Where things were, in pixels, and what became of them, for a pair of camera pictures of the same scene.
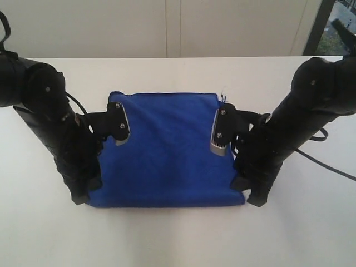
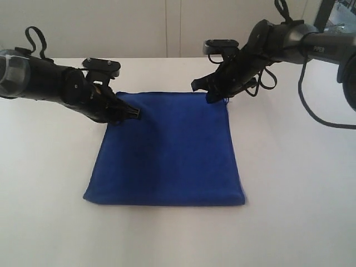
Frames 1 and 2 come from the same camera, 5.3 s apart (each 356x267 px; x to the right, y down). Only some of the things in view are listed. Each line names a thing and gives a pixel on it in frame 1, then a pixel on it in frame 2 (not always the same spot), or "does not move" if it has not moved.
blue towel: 167,159 does not move
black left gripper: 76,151 to 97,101
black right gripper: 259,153 to 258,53
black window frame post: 319,28 does not move
